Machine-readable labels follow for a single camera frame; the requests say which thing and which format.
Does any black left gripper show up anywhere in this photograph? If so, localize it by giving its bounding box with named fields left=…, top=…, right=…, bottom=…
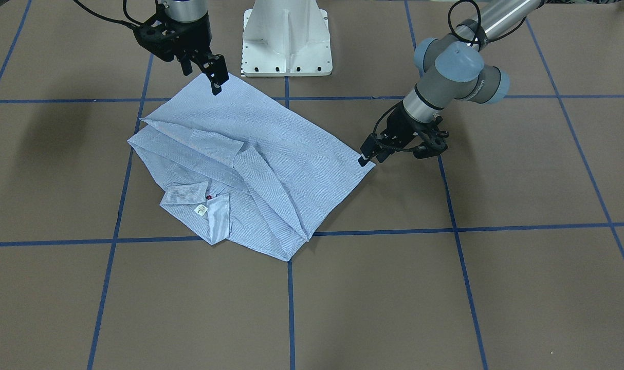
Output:
left=358, top=102, right=449, bottom=167

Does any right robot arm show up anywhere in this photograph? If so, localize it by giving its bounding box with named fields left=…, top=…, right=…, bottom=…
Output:
left=75, top=1, right=229, bottom=96

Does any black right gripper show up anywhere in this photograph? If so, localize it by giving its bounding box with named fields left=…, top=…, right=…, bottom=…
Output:
left=133, top=10, right=229, bottom=96

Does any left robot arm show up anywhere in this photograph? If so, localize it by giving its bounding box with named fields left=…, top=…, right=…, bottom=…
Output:
left=358, top=1, right=544, bottom=166

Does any light blue striped shirt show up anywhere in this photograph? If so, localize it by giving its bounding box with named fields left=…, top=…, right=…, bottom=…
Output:
left=128, top=75, right=374, bottom=262

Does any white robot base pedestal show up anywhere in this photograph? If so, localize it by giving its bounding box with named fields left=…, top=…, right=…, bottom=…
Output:
left=241, top=1, right=334, bottom=78

